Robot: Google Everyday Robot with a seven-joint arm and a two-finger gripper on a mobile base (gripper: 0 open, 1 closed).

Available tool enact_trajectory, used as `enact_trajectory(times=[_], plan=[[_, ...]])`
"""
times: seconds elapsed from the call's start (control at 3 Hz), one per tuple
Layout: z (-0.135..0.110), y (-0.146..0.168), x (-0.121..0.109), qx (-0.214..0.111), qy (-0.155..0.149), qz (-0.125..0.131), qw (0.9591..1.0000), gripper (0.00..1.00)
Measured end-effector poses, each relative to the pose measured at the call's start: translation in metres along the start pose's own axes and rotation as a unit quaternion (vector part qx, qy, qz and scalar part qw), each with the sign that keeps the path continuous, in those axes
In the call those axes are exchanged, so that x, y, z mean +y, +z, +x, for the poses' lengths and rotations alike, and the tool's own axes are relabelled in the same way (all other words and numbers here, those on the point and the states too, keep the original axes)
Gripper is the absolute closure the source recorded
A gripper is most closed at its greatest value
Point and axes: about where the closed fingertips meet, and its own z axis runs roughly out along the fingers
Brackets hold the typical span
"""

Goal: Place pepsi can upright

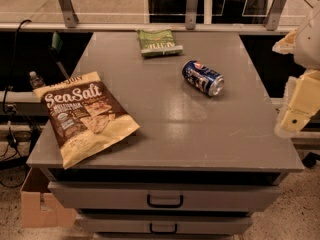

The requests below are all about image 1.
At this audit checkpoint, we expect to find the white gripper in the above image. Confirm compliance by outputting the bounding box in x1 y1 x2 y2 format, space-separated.
272 29 320 138

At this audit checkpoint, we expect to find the blue pepsi can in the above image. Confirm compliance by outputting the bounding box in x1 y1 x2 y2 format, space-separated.
182 60 224 97

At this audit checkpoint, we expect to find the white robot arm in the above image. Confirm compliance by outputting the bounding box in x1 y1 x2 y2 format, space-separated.
272 4 320 138

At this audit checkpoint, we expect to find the grey drawer cabinet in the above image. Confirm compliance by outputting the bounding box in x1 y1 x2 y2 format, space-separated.
28 31 303 240

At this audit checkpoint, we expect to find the green snack bag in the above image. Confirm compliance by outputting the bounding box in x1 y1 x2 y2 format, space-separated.
137 29 183 58

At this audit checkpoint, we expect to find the sea salt chips bag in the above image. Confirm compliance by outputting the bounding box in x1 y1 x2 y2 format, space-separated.
34 72 139 169

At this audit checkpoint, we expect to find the cardboard box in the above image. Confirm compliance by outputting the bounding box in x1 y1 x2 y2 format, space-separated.
20 168 77 228

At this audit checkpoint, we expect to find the right metal rail bracket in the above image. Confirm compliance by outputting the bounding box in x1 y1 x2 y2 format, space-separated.
264 0 287 31

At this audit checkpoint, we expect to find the metal rail bracket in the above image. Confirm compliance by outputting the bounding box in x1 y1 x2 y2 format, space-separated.
264 0 287 31
185 0 198 30
58 0 79 28

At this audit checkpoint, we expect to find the middle metal rail bracket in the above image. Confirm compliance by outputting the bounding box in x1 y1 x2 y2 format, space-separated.
185 0 198 30

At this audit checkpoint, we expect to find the upper drawer black handle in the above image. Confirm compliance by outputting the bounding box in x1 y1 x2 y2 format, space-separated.
146 194 184 209

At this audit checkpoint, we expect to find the drawer black handle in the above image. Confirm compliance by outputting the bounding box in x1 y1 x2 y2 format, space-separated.
146 194 184 209
149 223 178 234

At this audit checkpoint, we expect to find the lower drawer black handle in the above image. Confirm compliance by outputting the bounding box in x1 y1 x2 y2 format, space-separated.
149 223 178 234

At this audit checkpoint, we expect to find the left metal rail bracket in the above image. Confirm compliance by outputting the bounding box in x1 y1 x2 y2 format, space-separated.
58 0 79 28

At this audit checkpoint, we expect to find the green handled tool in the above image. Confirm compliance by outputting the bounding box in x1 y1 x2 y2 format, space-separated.
49 31 69 79

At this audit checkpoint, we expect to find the black power cable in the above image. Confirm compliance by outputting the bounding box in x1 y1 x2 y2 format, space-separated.
0 18 33 189

